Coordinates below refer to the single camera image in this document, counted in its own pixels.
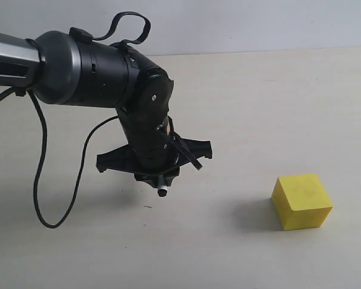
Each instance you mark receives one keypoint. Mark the black and white marker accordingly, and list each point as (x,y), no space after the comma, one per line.
(162,188)

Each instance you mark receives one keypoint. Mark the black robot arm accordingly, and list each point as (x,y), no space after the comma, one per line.
(72,69)

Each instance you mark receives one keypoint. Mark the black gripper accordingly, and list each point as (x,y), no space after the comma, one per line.
(153,177)

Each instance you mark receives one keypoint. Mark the yellow foam cube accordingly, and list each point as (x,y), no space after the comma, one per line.
(301,201)

